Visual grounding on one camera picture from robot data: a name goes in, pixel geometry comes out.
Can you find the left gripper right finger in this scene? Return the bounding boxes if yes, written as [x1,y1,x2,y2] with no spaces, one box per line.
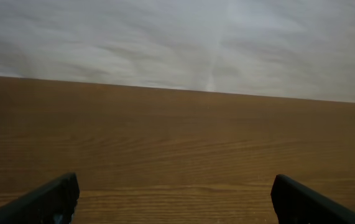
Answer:
[270,174,355,224]

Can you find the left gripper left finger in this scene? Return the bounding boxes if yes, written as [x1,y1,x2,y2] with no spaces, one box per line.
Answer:
[0,172,80,224]

